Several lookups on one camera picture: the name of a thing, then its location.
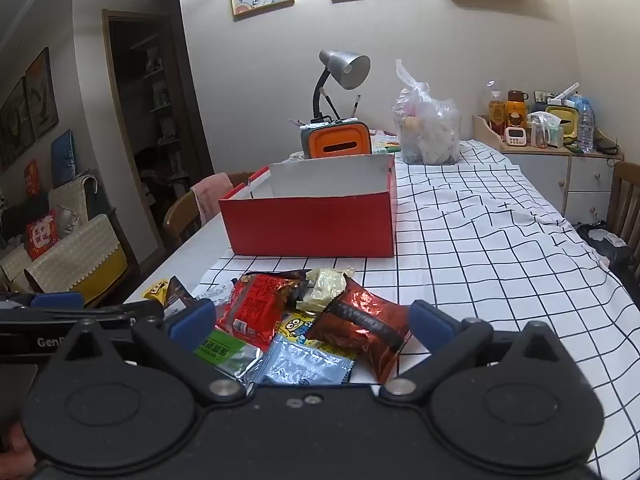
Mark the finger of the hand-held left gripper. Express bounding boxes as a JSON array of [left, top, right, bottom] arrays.
[[30, 301, 166, 322], [0, 291, 86, 312]]

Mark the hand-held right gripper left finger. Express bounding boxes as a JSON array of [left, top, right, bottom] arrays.
[[65, 299, 249, 404]]

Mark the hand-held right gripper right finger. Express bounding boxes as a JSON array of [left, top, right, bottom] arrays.
[[380, 300, 571, 402]]

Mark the small yellow snack packet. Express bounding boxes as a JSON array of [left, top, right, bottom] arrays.
[[142, 280, 171, 306]]

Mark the dark brown snack packet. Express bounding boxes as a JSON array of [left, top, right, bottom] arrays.
[[164, 275, 202, 312]]

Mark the green snack packet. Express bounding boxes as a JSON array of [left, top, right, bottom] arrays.
[[194, 329, 264, 382]]

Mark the clear white snack packet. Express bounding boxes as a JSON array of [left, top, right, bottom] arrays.
[[192, 280, 237, 307]]

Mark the red printed snack packet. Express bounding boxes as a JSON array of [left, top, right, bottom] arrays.
[[215, 271, 303, 348]]

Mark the shiny red-brown snack packet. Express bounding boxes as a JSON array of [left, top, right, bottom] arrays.
[[306, 277, 412, 385]]

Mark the yellow cartoon snack packet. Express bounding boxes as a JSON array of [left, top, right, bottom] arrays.
[[276, 310, 326, 347]]

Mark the silver-blue snack packet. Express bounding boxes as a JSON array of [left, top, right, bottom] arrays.
[[248, 335, 357, 387]]

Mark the pale yellow snack packet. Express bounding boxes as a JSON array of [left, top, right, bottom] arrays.
[[296, 267, 357, 314]]

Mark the red cardboard box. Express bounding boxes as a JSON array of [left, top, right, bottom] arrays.
[[218, 154, 397, 258]]

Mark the person's left hand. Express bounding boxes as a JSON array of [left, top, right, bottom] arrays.
[[0, 421, 36, 467]]

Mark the sofa with cream cover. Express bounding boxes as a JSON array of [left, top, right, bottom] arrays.
[[0, 170, 142, 307]]

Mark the red printed cushion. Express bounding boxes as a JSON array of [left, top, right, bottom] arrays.
[[25, 209, 62, 261], [23, 159, 42, 196]]

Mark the black-and-white checkered tablecloth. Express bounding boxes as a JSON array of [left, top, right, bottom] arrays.
[[125, 137, 640, 480]]

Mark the wooden chair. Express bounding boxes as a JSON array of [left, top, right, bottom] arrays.
[[607, 160, 640, 261], [162, 171, 257, 252]]

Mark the pink towel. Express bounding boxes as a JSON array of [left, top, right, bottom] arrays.
[[190, 172, 235, 226]]

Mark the blue cushion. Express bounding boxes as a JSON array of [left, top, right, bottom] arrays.
[[50, 128, 77, 189]]

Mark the dark framed painting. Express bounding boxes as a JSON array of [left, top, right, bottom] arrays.
[[25, 47, 60, 139], [0, 76, 36, 172]]

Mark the colourful flat packet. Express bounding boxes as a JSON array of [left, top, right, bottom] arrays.
[[370, 130, 402, 156]]

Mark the dark bag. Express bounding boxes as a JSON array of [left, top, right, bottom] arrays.
[[575, 221, 640, 281]]

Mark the dark bookshelf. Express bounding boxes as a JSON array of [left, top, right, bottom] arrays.
[[127, 32, 188, 188]]

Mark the clear plastic bag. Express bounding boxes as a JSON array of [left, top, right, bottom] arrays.
[[392, 58, 464, 166]]

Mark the green orange desk organizer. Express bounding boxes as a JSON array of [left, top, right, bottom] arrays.
[[298, 117, 372, 160]]

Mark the orange liquid bottle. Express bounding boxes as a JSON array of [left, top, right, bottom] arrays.
[[487, 90, 507, 139]]

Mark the small white plastic bag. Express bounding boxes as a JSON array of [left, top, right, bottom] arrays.
[[527, 112, 566, 149]]

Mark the orange thermos bottle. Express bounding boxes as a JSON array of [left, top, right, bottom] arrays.
[[505, 90, 530, 134]]

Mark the yellow tissue box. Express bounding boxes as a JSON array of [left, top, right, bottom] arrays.
[[544, 105, 580, 144]]

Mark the clear water bottle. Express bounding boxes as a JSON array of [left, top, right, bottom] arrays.
[[574, 93, 596, 154]]

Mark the silver desk lamp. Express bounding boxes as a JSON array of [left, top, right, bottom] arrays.
[[311, 49, 372, 123]]

